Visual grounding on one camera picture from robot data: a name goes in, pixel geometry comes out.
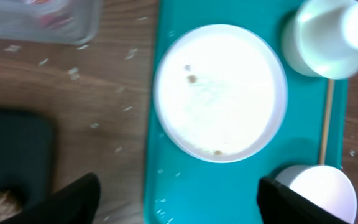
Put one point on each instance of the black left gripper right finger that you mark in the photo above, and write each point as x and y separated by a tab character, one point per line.
280	205

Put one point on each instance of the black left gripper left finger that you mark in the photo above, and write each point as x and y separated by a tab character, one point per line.
76	203

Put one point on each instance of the small white bowl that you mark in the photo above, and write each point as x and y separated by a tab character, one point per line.
325	186

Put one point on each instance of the black tray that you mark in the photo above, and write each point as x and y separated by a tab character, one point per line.
27	149

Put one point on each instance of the wooden chopstick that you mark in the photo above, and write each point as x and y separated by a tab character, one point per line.
326	122

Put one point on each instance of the teal plastic tray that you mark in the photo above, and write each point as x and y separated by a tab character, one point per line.
182	189

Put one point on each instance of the large white plate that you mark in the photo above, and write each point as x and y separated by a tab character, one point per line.
220	93

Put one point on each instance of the pale green bowl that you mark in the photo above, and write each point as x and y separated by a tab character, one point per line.
294	46

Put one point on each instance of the white upturned cup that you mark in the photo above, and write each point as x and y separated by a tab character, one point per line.
326	38

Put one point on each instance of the clear plastic bin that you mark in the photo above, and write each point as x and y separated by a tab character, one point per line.
72	22

